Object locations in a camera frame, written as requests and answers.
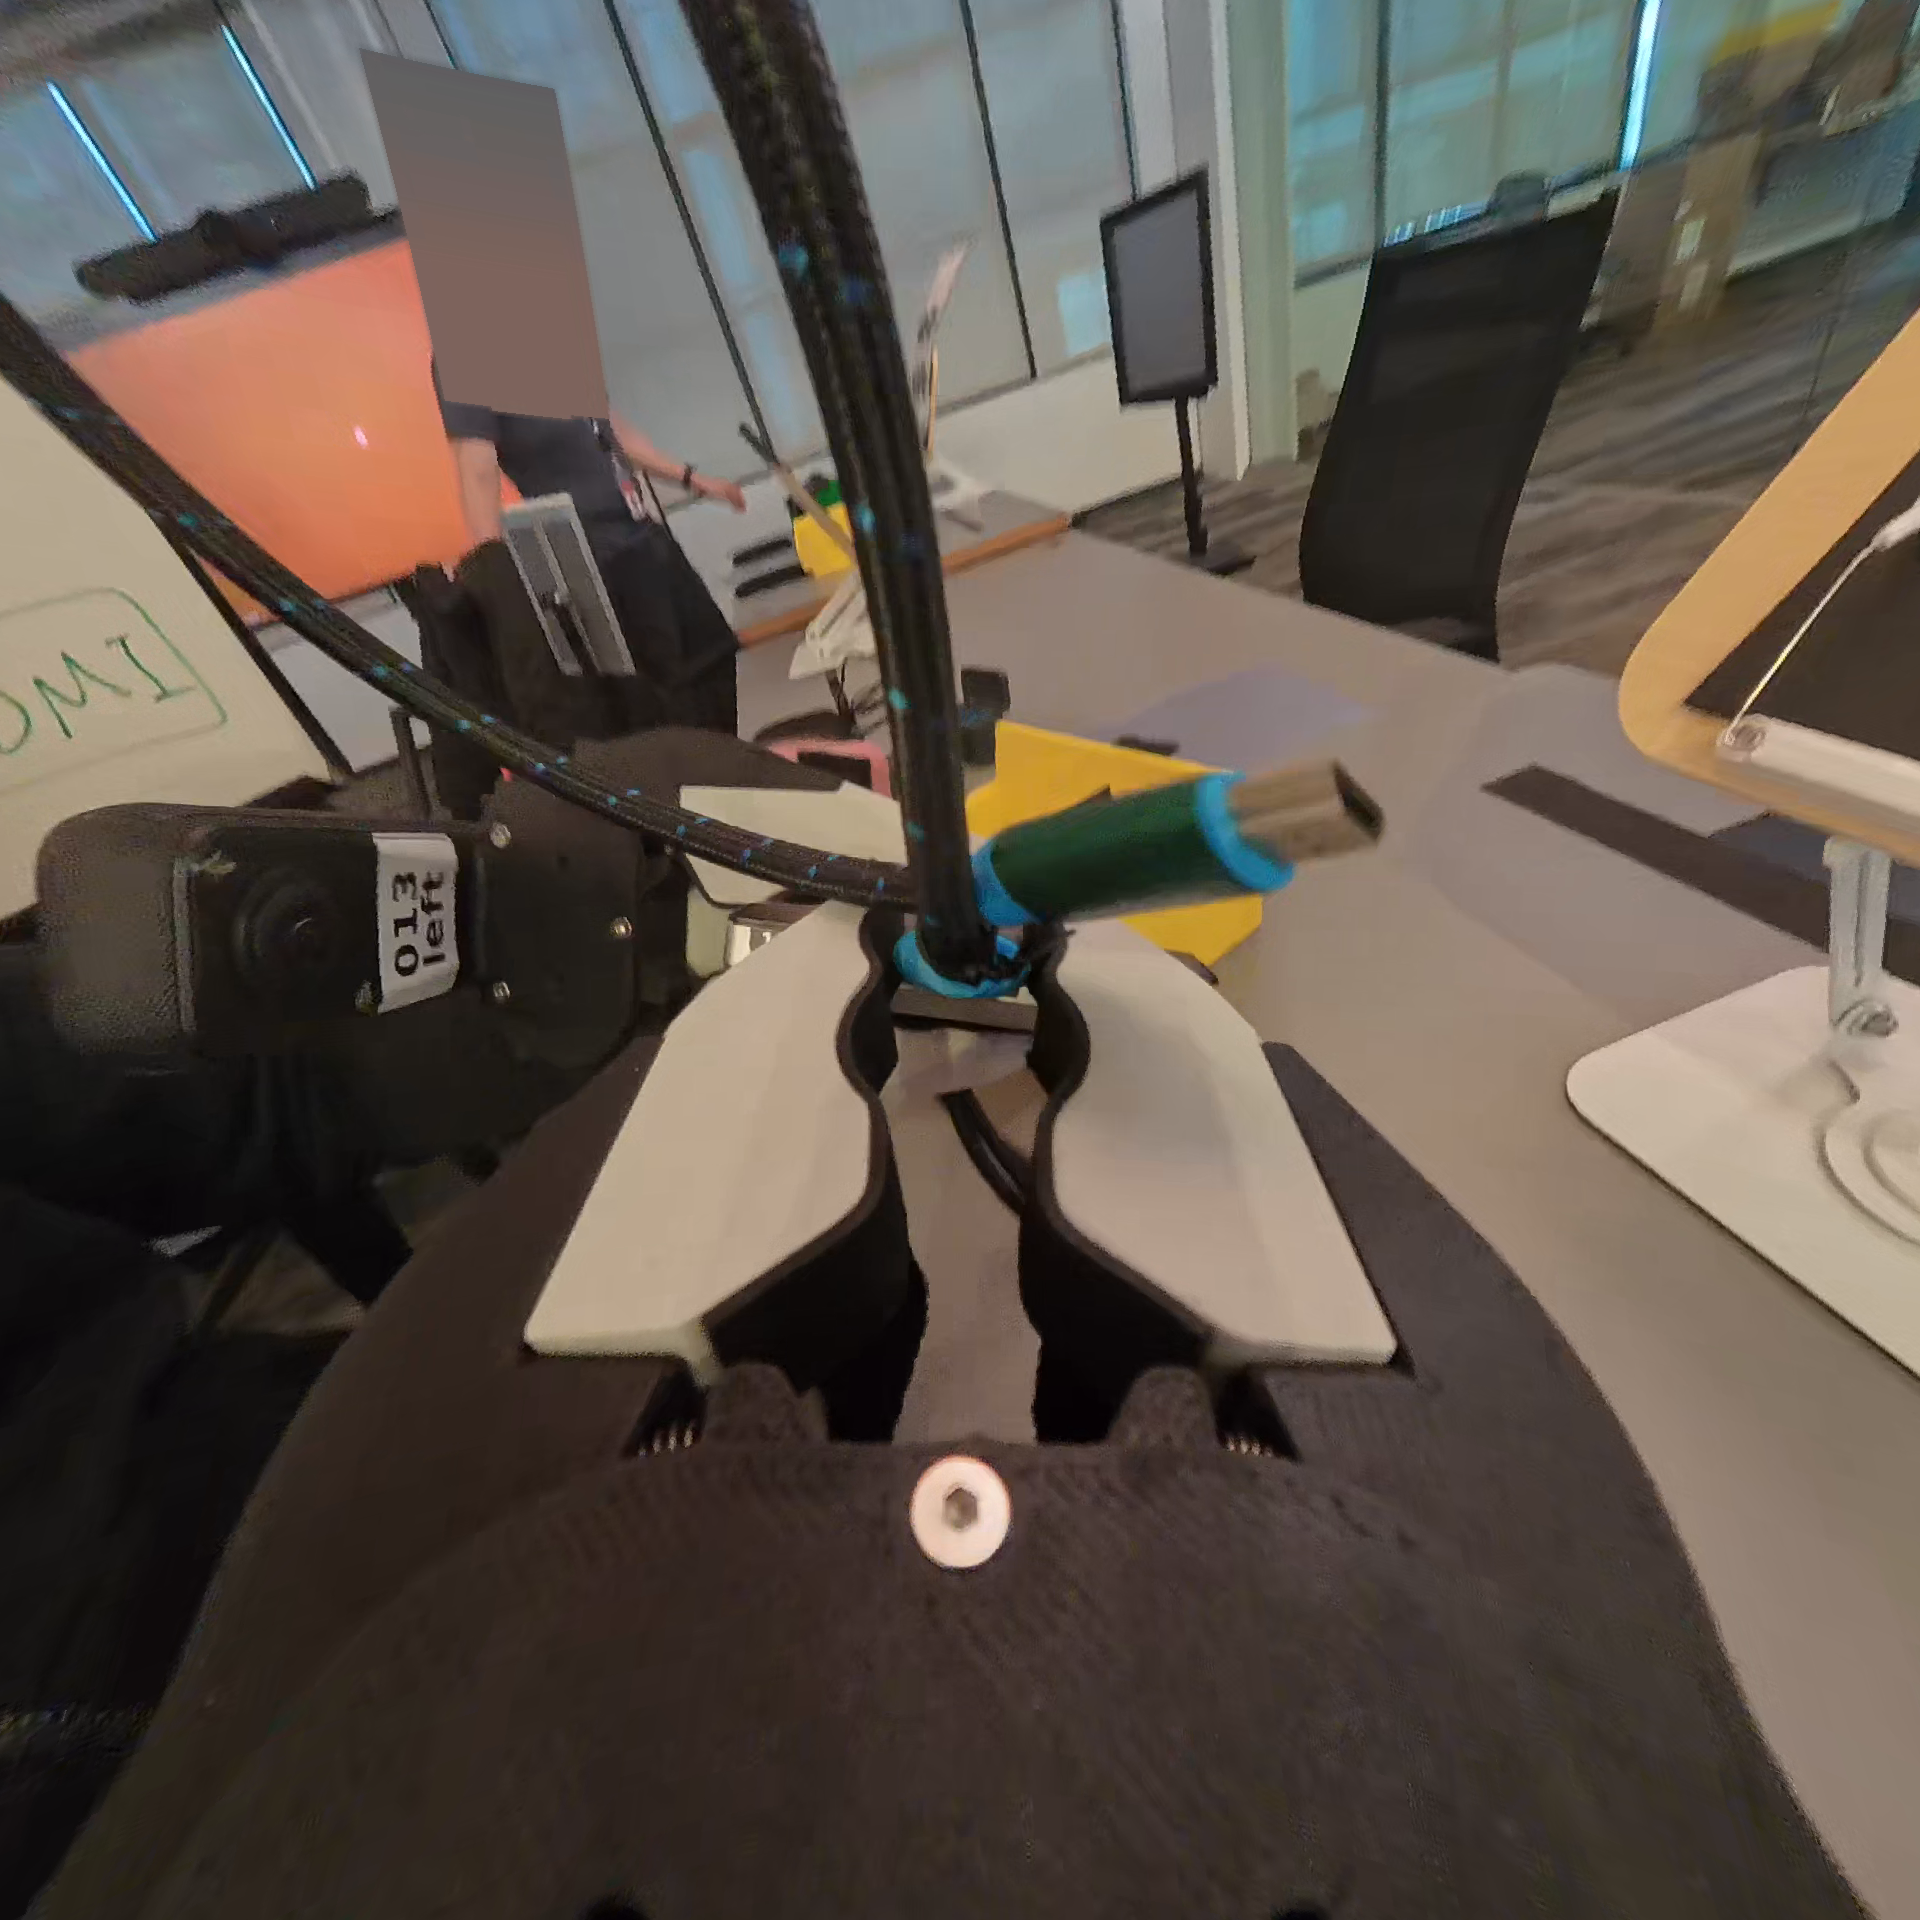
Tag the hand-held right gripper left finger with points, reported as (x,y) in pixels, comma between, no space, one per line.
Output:
(721,1154)

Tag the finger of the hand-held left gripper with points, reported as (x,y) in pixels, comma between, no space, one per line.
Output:
(796,821)

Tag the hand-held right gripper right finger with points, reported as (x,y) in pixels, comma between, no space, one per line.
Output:
(1201,1185)

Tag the pink case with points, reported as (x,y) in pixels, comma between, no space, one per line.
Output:
(821,755)

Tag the yellow plastic bin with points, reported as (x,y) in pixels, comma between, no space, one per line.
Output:
(1050,765)

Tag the light wooden table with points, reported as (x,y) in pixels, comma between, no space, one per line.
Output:
(989,541)

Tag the pale lilac sheet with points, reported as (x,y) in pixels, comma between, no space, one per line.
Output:
(1243,721)

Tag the white panel stand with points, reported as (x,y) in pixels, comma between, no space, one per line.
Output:
(1723,1109)

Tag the whiteboard with green writing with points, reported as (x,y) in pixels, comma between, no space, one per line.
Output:
(89,525)

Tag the dark screen on floor stand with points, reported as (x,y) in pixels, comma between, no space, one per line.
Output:
(1156,285)

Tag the black video bar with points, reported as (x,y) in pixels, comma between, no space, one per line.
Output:
(224,240)

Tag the black office chair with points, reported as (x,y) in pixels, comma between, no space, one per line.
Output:
(1440,422)

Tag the wood-framed black panel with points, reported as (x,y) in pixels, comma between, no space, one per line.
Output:
(1844,662)

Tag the cardboard box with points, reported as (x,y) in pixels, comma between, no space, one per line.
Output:
(1709,225)

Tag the orange wall screen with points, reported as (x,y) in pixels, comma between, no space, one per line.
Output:
(269,422)

